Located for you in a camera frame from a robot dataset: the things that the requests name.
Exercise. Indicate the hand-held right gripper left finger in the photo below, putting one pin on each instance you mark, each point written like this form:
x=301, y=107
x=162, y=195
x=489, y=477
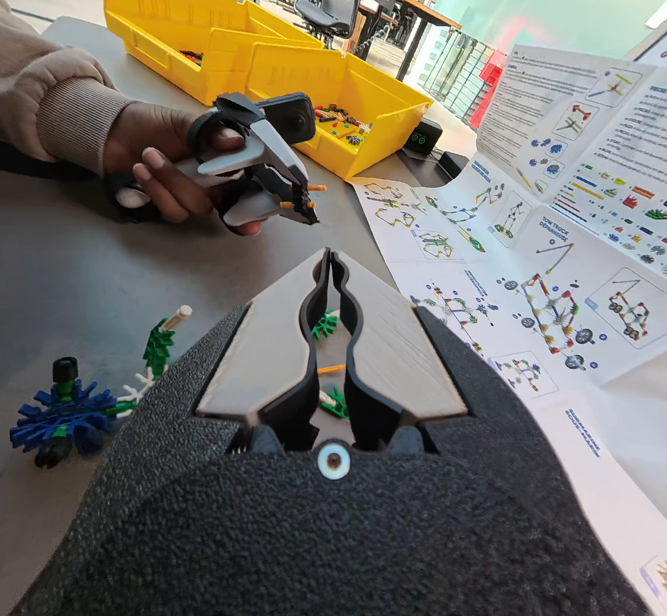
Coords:
x=255, y=366

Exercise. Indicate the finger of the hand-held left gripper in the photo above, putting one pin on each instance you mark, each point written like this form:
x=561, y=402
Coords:
x=279, y=147
x=261, y=209

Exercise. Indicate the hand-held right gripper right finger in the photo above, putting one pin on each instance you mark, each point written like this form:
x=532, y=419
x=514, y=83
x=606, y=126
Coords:
x=406, y=366

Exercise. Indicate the black yellow toy wheel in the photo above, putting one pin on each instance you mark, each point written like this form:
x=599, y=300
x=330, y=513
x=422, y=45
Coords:
x=300, y=202

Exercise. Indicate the yellow plastic bin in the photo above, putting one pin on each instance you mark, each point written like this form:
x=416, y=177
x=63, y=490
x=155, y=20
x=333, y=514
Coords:
x=302, y=69
x=156, y=11

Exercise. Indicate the colourful rod connector toy model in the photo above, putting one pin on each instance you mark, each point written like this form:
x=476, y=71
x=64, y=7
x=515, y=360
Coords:
x=63, y=418

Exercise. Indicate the person's left forearm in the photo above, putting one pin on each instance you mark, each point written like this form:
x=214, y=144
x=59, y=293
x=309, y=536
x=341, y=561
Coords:
x=52, y=95

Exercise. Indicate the person's left hand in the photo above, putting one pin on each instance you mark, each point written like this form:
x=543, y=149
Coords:
x=156, y=131

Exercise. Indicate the pile of small building parts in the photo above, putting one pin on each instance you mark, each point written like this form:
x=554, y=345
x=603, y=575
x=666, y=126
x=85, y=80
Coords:
x=342, y=126

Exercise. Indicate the black box with green light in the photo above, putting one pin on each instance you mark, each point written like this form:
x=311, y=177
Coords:
x=422, y=138

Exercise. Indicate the wooden office table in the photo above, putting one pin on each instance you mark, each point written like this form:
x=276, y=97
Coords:
x=412, y=6

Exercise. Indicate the black flat box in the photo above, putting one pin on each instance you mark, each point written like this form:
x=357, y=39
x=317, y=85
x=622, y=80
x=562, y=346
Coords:
x=451, y=165

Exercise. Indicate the red plastic bin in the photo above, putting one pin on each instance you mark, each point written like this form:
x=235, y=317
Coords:
x=490, y=79

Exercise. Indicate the white building instruction sheet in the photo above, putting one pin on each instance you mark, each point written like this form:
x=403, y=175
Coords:
x=584, y=261

